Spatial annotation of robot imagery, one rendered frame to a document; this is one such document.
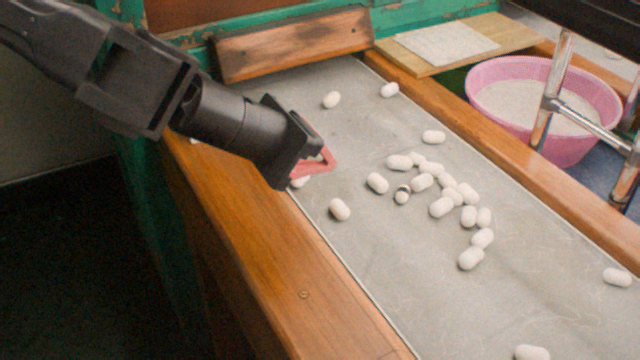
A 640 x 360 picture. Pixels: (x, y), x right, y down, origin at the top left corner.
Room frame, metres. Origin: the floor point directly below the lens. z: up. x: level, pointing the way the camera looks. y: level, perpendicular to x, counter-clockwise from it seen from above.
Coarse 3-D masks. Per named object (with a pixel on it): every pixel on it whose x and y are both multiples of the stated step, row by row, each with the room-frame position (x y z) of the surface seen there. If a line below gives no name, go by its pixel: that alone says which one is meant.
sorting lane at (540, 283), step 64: (320, 128) 0.73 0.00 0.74; (384, 128) 0.73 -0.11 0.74; (320, 192) 0.57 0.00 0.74; (512, 192) 0.57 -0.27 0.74; (384, 256) 0.45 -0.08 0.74; (448, 256) 0.45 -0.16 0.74; (512, 256) 0.45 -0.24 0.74; (576, 256) 0.45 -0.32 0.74; (448, 320) 0.35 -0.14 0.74; (512, 320) 0.35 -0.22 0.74; (576, 320) 0.35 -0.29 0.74
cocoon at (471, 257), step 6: (474, 246) 0.45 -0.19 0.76; (468, 252) 0.44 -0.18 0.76; (474, 252) 0.44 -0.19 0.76; (480, 252) 0.44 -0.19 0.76; (462, 258) 0.43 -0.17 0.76; (468, 258) 0.43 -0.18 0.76; (474, 258) 0.43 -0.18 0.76; (480, 258) 0.43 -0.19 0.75; (462, 264) 0.42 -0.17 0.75; (468, 264) 0.42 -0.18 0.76; (474, 264) 0.42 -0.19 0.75
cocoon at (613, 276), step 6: (606, 270) 0.41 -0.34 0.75; (612, 270) 0.41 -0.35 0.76; (618, 270) 0.41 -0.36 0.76; (606, 276) 0.40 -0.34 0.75; (612, 276) 0.40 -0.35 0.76; (618, 276) 0.40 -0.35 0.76; (624, 276) 0.40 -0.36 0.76; (630, 276) 0.40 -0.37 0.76; (612, 282) 0.40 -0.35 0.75; (618, 282) 0.40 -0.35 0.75; (624, 282) 0.39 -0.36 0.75; (630, 282) 0.39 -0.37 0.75
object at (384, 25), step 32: (416, 0) 1.04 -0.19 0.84; (448, 0) 1.08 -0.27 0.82; (480, 0) 1.12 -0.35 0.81; (384, 32) 1.00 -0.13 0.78; (96, 64) 1.18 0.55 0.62; (320, 64) 0.95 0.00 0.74; (128, 160) 0.99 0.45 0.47; (160, 160) 0.77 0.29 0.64; (128, 192) 1.19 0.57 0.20; (160, 192) 0.79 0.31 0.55; (160, 224) 0.78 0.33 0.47; (160, 256) 0.82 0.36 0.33; (192, 288) 0.80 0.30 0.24; (192, 320) 0.79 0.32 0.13
